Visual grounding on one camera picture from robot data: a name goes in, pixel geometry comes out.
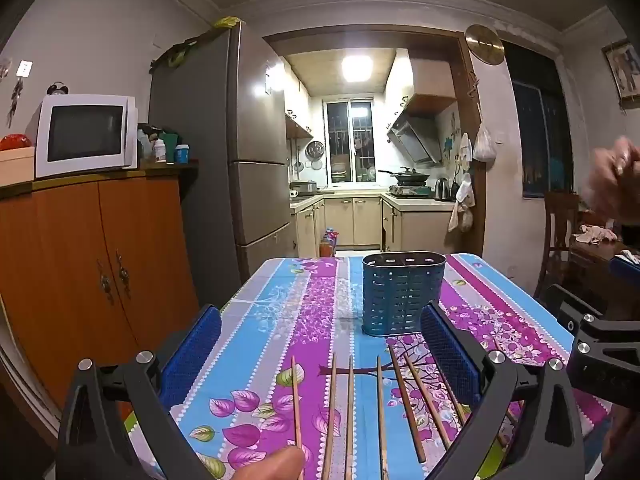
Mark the white bottle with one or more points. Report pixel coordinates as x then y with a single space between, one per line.
159 150

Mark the steel kettle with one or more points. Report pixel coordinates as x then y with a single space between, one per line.
442 190

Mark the black wok on stove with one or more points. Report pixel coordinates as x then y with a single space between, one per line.
409 177

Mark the person's left hand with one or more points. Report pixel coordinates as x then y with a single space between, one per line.
285 464

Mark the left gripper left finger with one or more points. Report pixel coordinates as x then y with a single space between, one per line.
184 354

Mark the white microwave oven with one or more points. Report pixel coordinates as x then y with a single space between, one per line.
84 132

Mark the floral striped tablecloth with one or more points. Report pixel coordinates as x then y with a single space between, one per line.
240 407

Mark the round gold wall clock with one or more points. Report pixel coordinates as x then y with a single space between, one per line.
485 44

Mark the wooden chopstick two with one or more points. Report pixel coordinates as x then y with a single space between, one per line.
330 424

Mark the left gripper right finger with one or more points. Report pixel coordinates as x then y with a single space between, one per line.
454 363

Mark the wooden chopstick four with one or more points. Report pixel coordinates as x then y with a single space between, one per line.
382 446

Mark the kitchen window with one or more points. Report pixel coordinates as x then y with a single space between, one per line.
350 136

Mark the blue lidded jar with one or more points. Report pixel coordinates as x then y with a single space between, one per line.
182 154

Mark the white hanging plastic bag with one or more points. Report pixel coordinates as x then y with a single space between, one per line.
484 148

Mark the wooden chopstick three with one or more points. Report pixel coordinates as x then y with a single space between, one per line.
349 442

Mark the framed wall picture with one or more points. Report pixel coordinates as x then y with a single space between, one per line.
623 62

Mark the orange wooden cabinet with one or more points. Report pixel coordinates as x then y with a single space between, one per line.
95 266

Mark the dark wooden side table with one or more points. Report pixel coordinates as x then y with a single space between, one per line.
590 278

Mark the wooden chopstick six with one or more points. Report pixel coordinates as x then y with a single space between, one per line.
430 405

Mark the blue perforated utensil holder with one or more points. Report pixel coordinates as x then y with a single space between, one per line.
396 286

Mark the person's right hand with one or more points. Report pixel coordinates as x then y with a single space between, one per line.
612 186

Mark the wooden chopstick one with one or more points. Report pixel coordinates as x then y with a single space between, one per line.
296 413

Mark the grey refrigerator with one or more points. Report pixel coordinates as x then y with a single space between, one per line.
222 93

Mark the wooden dining chair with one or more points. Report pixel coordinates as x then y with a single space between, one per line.
560 224

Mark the range hood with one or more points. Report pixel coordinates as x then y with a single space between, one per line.
418 138

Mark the wooden chopstick seven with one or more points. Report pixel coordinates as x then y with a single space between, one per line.
457 405

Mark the wooden chopstick five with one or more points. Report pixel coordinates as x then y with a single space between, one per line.
413 427

